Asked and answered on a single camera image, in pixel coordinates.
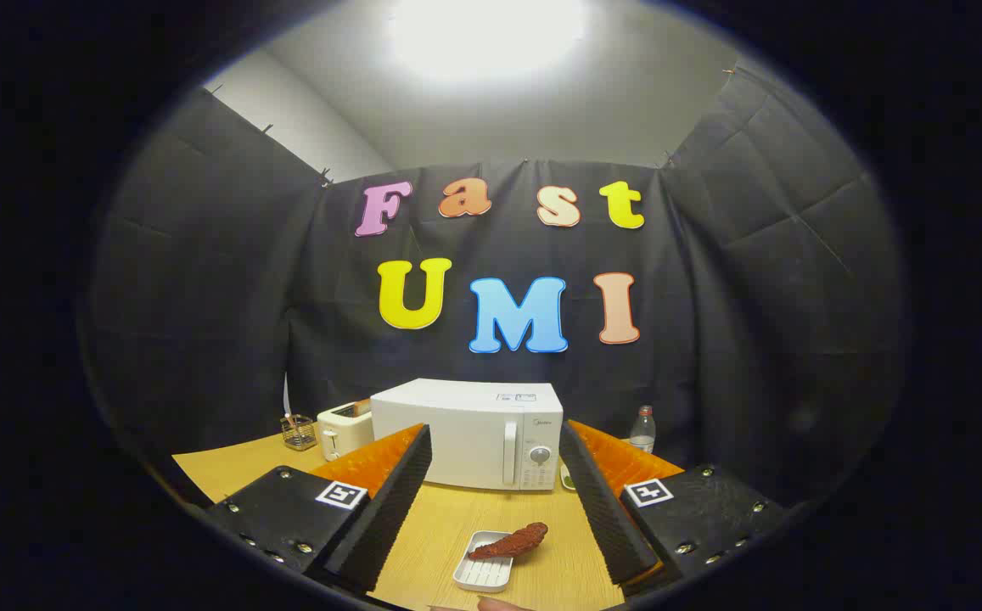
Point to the cream toaster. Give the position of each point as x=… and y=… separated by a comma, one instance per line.
x=346, y=434

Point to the clear plastic water bottle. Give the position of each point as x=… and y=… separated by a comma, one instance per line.
x=642, y=433

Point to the white toaster oven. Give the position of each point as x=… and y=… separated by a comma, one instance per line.
x=457, y=433

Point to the white divided bean dish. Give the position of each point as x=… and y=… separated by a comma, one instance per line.
x=568, y=481

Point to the bright ceiling light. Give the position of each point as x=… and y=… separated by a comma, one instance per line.
x=486, y=34

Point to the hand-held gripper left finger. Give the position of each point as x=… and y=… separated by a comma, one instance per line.
x=389, y=509

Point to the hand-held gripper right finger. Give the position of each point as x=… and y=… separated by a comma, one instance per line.
x=601, y=509

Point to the brown fried meat piece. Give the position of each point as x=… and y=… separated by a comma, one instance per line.
x=512, y=540

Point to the white rectangular dish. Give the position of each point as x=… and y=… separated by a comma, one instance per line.
x=482, y=575

